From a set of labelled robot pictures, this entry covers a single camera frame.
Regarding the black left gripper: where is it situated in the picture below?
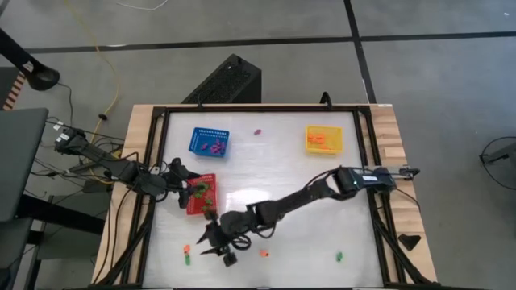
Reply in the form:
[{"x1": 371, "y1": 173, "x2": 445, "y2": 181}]
[{"x1": 162, "y1": 157, "x2": 202, "y2": 209}]

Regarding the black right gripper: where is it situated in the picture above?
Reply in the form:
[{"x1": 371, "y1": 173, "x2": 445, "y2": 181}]
[{"x1": 196, "y1": 210, "x2": 252, "y2": 268}]

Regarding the red plastic basket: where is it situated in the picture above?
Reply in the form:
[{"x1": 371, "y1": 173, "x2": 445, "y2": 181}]
[{"x1": 185, "y1": 172, "x2": 218, "y2": 216}]

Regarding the blue plastic basket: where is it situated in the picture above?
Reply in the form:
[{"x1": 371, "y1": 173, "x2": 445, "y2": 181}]
[{"x1": 188, "y1": 126, "x2": 231, "y2": 159}]

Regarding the black computer tower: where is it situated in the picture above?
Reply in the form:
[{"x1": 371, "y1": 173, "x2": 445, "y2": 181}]
[{"x1": 181, "y1": 53, "x2": 262, "y2": 105}]

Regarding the black floor beam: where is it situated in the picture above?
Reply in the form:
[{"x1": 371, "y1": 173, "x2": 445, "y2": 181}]
[{"x1": 15, "y1": 195, "x2": 106, "y2": 235}]

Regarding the yellow plastic basket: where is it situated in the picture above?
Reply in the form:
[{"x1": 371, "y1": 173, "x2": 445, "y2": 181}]
[{"x1": 305, "y1": 124, "x2": 344, "y2": 155}]

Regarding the dark grey desk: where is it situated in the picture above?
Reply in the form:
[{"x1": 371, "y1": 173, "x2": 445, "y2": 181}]
[{"x1": 0, "y1": 107, "x2": 49, "y2": 223}]

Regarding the black stand base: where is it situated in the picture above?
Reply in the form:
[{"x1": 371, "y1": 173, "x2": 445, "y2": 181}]
[{"x1": 0, "y1": 27, "x2": 61, "y2": 92}]

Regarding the orange black striped board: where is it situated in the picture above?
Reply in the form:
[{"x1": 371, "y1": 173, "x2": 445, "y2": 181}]
[{"x1": 2, "y1": 72, "x2": 27, "y2": 110}]

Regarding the grey stand foot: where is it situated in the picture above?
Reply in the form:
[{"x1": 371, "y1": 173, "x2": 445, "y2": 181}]
[{"x1": 481, "y1": 143, "x2": 516, "y2": 164}]

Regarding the black metal table frame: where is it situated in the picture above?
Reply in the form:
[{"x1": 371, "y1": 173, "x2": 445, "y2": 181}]
[{"x1": 92, "y1": 103, "x2": 440, "y2": 290}]

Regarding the yellow cable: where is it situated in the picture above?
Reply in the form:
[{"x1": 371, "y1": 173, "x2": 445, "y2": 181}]
[{"x1": 64, "y1": 0, "x2": 122, "y2": 186}]

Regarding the white cable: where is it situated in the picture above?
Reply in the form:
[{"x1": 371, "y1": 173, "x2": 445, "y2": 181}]
[{"x1": 116, "y1": 0, "x2": 170, "y2": 12}]

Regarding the black triangular bracket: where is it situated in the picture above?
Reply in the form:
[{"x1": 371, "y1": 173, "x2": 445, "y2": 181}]
[{"x1": 397, "y1": 233, "x2": 422, "y2": 252}]

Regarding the black cable loop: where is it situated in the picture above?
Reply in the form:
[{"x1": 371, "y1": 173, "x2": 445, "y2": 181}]
[{"x1": 478, "y1": 135, "x2": 516, "y2": 202}]

